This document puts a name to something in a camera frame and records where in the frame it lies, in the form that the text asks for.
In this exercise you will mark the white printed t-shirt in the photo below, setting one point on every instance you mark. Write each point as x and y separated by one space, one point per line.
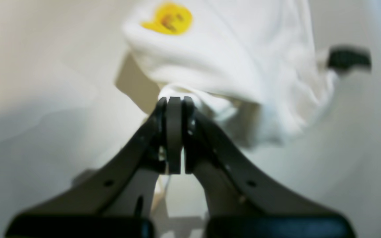
249 65

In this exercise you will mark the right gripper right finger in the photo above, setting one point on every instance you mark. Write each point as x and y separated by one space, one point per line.
243 201

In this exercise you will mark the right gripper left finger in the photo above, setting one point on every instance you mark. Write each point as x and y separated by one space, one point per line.
115 202

